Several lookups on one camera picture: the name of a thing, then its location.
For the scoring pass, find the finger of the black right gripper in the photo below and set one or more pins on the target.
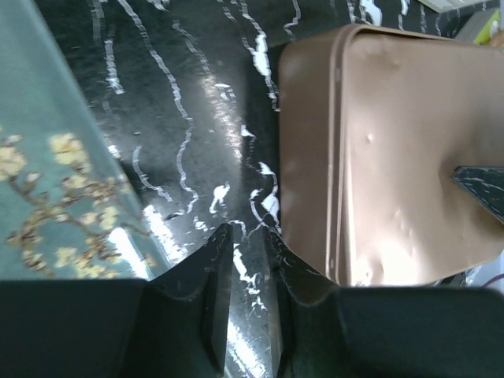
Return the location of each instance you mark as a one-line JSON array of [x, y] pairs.
[[485, 184]]

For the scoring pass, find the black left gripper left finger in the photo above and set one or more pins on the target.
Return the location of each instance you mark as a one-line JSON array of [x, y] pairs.
[[173, 326]]

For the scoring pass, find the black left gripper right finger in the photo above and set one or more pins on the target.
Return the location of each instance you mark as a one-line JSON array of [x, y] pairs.
[[325, 330]]

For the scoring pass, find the rose gold tin lid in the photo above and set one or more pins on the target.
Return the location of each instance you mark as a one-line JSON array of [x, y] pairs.
[[373, 121]]

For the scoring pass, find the floral blossom serving tray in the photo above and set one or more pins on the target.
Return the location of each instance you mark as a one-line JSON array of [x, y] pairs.
[[67, 209]]

